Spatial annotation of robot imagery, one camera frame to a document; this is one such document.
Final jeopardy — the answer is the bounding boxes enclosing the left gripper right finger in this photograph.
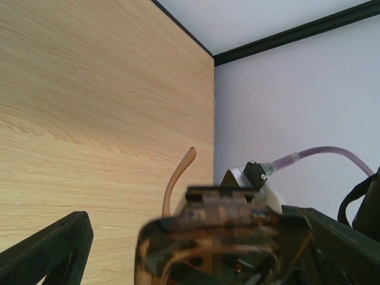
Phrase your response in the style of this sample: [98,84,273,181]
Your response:
[282,205,379,284]

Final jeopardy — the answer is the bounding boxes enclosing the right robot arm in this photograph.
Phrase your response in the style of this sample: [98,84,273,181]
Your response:
[337,169,379,242]

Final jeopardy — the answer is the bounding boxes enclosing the brown sunglasses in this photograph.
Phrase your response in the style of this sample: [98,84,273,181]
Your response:
[134,148,313,284]

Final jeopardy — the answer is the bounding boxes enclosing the black aluminium frame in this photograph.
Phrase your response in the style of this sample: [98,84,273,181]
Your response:
[154,0,379,66]

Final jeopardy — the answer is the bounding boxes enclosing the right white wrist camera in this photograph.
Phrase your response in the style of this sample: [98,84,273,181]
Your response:
[173,159,284,216]

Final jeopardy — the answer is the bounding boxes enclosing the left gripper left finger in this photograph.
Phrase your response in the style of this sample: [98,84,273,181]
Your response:
[1,211,94,284]

